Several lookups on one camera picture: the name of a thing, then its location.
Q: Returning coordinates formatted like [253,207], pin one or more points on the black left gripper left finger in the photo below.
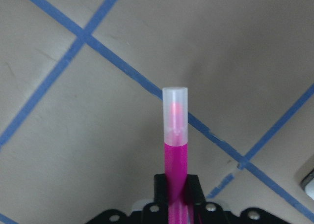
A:
[160,200]

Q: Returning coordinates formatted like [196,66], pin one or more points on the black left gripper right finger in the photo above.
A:
[194,196]

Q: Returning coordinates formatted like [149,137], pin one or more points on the pink highlighter pen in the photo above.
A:
[175,127]

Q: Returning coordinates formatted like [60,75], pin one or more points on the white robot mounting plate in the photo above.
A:
[304,177]

